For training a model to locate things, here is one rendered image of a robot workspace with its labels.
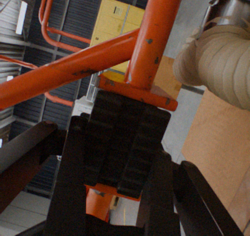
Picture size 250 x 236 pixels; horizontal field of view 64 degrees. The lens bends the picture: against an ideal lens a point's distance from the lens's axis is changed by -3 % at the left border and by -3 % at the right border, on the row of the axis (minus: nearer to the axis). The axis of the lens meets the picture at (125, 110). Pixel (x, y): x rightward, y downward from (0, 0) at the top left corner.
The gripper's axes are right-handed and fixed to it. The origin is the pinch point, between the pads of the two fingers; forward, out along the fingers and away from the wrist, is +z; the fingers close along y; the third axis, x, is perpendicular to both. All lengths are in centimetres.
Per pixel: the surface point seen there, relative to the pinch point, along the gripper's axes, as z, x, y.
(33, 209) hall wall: 912, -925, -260
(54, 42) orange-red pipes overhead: 748, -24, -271
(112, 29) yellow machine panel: 726, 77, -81
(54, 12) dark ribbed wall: 1050, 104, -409
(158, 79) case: 146, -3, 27
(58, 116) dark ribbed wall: 1038, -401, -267
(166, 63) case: 145, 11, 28
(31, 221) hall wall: 825, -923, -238
